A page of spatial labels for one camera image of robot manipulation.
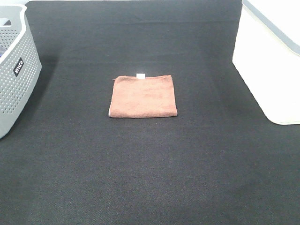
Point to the black fabric table mat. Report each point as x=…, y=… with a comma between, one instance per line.
x=219, y=162

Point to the orange-brown towel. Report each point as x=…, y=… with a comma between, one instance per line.
x=151, y=97

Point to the grey perforated laundry basket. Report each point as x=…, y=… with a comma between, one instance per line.
x=20, y=65

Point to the white plastic storage bin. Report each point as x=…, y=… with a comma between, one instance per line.
x=267, y=56

